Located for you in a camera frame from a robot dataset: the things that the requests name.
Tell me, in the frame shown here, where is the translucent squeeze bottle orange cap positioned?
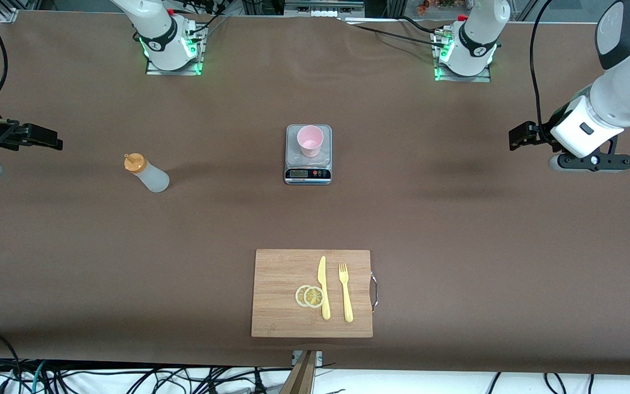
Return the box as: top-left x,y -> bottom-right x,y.
124,153 -> 170,193

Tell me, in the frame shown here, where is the pink plastic cup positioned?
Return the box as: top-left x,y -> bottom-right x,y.
297,125 -> 324,158

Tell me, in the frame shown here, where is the brown table cover sheet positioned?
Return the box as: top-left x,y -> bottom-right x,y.
0,10 -> 630,376

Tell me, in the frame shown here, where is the small orange object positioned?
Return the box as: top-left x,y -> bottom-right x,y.
416,0 -> 458,14

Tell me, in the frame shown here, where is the silver digital kitchen scale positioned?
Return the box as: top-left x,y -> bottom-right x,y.
284,124 -> 333,186

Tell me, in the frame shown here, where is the white power strip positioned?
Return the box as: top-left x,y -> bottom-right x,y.
285,0 -> 365,18

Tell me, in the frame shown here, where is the yellow plastic fork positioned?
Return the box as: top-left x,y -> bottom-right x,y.
339,263 -> 354,323

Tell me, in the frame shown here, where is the yellow plastic knife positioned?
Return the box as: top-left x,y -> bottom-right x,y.
317,256 -> 331,321

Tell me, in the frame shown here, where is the wooden cutting board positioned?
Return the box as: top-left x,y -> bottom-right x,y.
251,249 -> 378,338

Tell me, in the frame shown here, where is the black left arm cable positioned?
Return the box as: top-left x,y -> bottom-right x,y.
528,0 -> 556,132

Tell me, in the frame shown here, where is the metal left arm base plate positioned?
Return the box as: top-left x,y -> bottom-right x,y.
434,30 -> 492,83

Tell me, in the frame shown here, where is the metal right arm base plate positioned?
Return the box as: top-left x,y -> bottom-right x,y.
145,22 -> 205,76

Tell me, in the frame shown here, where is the black cable on table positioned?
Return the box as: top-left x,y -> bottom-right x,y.
342,16 -> 450,50

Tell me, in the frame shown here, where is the black base cable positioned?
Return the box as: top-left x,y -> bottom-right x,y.
181,0 -> 229,42

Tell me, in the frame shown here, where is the teal floor cable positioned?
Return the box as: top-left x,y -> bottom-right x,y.
31,360 -> 50,394

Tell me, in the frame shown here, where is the small metal bracket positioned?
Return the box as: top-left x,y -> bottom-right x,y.
292,350 -> 324,366

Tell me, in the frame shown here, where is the wooden post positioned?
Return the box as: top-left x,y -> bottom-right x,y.
279,350 -> 317,394

